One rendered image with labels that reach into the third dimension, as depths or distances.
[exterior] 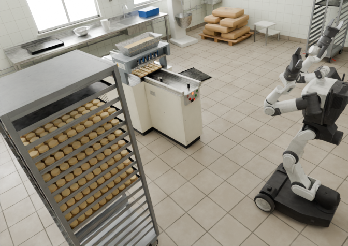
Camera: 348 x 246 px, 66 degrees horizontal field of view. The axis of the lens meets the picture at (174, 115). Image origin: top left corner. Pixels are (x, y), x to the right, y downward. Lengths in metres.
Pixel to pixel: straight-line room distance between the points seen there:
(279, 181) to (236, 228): 0.65
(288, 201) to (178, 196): 1.12
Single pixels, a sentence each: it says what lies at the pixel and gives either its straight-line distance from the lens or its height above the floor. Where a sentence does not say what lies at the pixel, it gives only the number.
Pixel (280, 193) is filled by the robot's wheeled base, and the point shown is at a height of 0.17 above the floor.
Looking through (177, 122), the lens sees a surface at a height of 0.42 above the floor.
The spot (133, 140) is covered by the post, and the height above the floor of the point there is 1.26.
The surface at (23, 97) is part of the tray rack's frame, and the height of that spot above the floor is 1.82.
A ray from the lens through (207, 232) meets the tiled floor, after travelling 2.82.
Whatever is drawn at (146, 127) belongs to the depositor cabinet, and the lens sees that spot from 3.89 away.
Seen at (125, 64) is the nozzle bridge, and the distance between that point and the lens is 3.40.
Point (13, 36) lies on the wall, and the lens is 6.10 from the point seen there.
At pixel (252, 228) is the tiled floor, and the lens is 2.87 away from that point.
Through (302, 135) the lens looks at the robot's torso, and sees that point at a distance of 2.43.
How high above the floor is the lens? 2.39
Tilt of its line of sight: 34 degrees down
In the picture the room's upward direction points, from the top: 8 degrees counter-clockwise
